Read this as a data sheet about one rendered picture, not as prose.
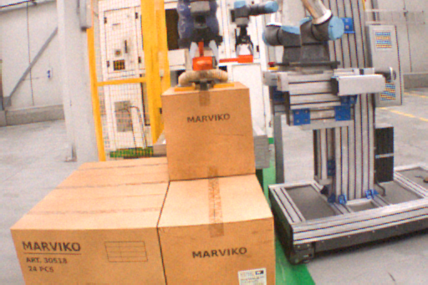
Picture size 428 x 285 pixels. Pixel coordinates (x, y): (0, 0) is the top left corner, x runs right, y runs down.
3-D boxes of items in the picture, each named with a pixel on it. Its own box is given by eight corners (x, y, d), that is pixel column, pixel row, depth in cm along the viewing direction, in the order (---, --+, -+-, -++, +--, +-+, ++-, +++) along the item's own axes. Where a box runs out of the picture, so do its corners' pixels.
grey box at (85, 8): (87, 28, 342) (85, -5, 338) (93, 27, 342) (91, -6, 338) (80, 27, 323) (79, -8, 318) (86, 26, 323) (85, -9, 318)
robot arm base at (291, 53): (302, 61, 275) (301, 45, 274) (308, 61, 260) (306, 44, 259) (279, 62, 275) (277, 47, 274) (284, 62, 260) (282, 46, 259)
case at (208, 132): (176, 155, 265) (170, 87, 259) (243, 149, 265) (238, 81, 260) (169, 180, 206) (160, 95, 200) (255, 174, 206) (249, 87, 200)
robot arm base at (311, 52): (323, 61, 226) (321, 43, 225) (331, 61, 211) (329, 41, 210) (297, 62, 226) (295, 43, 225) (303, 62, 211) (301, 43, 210)
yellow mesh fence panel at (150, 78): (99, 190, 401) (80, -28, 372) (107, 187, 409) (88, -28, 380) (165, 204, 348) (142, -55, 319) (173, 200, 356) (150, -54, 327)
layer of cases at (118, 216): (94, 221, 270) (84, 162, 264) (248, 211, 271) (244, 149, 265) (34, 313, 152) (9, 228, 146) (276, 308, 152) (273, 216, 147)
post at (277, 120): (276, 196, 340) (267, 67, 326) (284, 195, 340) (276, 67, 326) (277, 199, 333) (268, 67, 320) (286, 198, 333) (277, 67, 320)
